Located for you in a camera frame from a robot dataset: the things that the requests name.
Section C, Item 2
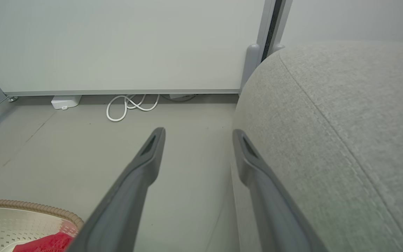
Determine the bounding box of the grey box under partition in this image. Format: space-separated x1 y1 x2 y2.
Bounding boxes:
169 93 198 102

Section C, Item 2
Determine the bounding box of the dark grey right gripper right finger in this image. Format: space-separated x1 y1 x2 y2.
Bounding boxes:
232 129 328 252

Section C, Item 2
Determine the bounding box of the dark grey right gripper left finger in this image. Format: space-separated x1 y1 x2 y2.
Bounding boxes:
67 127 166 252

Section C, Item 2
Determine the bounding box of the light grey fabric sofa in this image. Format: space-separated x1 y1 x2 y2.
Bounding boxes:
230 40 403 252

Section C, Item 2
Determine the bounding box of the large white partition panel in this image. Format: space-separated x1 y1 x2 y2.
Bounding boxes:
0 0 277 97

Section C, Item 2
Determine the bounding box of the beige perforated laundry basket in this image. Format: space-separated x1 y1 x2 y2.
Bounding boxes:
0 199 84 252

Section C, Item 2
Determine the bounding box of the grey rounded partition post foot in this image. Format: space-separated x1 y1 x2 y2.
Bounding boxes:
240 43 286 94

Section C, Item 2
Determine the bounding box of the small white adapter box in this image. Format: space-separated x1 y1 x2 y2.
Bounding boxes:
51 95 82 110

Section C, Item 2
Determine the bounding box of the white coiled cable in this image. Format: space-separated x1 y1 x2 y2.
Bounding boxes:
106 94 161 122

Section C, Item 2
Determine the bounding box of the red cloth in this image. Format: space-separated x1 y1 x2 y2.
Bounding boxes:
12 231 75 252

